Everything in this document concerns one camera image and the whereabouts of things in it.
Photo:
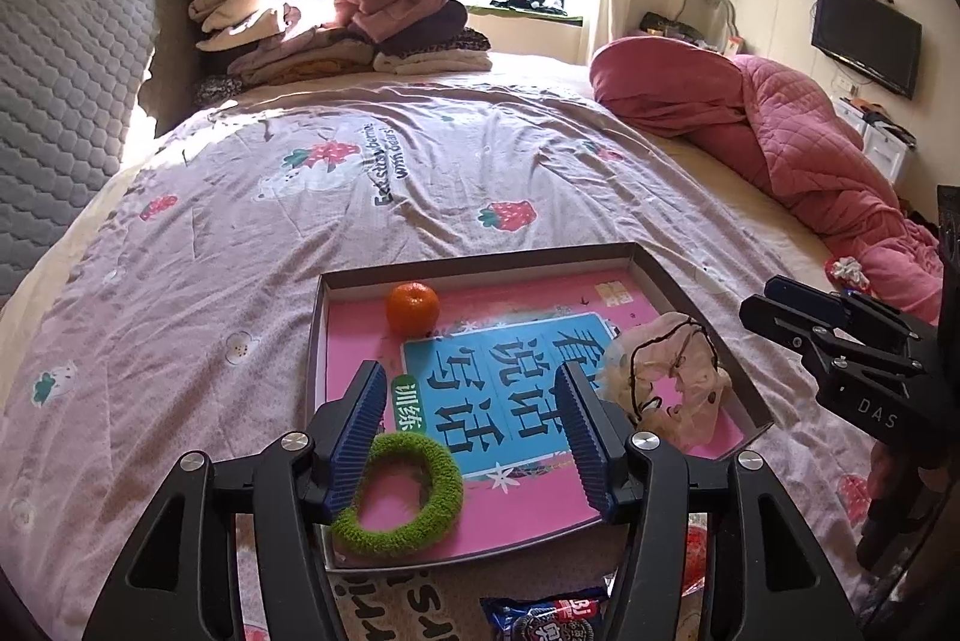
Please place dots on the cream scrunchie with black trim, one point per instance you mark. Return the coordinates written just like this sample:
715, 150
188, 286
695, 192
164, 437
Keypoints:
697, 386

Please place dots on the orange tangerine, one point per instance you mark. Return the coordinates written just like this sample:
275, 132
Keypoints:
412, 309

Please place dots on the black flat television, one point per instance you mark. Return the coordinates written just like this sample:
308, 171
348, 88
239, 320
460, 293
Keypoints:
866, 38

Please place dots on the dark clothes on windowsill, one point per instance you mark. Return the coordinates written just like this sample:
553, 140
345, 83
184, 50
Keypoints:
529, 0

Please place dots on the pink quilted blanket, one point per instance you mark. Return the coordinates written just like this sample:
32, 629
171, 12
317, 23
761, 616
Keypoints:
765, 131

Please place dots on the white storage drawers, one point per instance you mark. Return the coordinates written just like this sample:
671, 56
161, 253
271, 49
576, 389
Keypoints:
881, 142

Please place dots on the green fuzzy scrunchie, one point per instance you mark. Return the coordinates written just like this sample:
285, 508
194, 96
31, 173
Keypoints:
442, 483

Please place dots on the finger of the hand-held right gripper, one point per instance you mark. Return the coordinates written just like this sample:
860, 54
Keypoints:
780, 322
802, 296

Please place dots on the pink cardboard tray box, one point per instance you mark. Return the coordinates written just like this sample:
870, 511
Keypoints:
319, 386

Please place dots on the red white wrapped small toy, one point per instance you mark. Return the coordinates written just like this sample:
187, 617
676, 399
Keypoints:
847, 272

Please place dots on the pink book with blue label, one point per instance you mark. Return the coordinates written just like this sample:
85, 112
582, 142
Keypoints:
525, 502

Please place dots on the dark bag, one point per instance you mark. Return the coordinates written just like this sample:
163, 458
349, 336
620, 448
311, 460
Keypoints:
667, 25

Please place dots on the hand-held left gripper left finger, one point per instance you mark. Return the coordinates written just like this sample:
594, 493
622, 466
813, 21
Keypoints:
356, 442

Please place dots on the red white toy egg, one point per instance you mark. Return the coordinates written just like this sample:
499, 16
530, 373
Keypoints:
696, 551

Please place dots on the blue cookie packet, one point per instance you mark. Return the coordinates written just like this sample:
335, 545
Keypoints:
540, 622

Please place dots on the grey quilted headboard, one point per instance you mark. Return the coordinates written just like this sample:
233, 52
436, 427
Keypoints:
67, 109

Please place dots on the white heart-shaped frame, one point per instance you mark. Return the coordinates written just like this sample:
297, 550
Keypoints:
724, 15

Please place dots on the pile of folded clothes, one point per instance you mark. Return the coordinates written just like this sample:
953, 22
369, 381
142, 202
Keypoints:
337, 19

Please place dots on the green windowsill mat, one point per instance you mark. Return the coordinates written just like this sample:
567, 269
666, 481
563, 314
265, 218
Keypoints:
480, 11

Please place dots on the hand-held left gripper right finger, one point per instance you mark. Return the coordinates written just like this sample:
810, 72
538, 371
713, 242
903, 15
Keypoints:
589, 457

